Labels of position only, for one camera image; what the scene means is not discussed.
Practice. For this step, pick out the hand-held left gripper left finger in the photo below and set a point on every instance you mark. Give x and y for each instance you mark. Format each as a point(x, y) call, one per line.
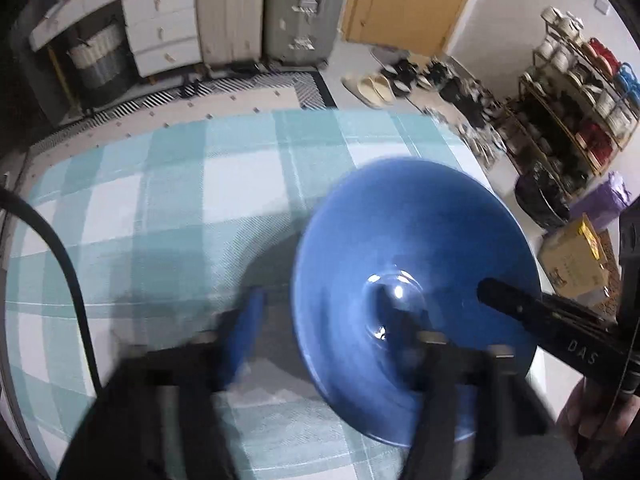
point(245, 330)

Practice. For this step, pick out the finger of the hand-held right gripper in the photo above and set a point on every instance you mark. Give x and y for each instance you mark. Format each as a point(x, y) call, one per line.
point(505, 296)

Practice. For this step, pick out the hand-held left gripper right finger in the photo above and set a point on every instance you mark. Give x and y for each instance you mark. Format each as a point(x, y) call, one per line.
point(440, 375)

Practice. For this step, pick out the blue bowl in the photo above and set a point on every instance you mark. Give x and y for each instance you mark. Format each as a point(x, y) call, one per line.
point(400, 220)

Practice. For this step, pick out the person's right hand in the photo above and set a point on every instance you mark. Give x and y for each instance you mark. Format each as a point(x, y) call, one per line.
point(580, 415)

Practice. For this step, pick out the printed cardboard box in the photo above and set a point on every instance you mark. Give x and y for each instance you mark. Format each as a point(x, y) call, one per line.
point(570, 260)

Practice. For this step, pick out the black trash bag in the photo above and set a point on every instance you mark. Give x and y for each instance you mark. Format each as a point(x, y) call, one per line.
point(542, 200)

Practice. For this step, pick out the purple bag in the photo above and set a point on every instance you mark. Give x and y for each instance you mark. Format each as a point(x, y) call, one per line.
point(605, 195)

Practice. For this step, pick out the teal checked tablecloth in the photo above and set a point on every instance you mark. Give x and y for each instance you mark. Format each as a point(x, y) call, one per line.
point(175, 185)

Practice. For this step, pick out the scattered shoes group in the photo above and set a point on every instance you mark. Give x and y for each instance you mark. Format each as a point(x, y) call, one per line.
point(465, 105)

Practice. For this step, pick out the wooden shoe rack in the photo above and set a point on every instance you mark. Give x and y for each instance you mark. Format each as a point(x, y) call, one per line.
point(525, 85)

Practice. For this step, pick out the black white patterned rug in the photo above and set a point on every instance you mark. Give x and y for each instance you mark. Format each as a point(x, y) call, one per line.
point(240, 90)

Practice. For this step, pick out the woven laundry basket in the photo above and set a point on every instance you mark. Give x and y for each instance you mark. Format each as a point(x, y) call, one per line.
point(97, 60)

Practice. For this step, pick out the wooden door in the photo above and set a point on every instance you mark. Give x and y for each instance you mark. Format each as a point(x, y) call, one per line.
point(410, 0)

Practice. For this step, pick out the white drawer desk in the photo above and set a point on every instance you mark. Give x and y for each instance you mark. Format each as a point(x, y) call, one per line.
point(160, 25)

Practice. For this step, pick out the yellow stick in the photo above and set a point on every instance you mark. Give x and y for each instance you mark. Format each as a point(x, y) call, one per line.
point(57, 72)

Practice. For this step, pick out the beige suitcase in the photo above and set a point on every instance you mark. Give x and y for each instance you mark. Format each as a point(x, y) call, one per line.
point(230, 10)

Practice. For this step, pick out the silver suitcase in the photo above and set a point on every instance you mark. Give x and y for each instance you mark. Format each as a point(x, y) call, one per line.
point(300, 0)

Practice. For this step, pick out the white light switch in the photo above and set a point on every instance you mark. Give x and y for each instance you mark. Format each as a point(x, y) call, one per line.
point(601, 6)

